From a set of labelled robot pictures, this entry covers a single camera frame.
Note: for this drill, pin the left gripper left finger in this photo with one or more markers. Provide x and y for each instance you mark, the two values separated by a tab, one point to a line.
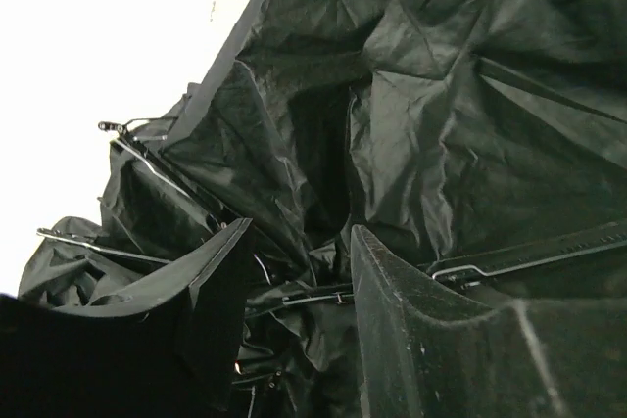
163	346

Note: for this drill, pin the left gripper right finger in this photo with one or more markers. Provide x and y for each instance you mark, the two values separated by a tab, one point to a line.
428	351

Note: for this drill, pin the beige umbrella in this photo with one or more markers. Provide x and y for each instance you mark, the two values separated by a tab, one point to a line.
483	142

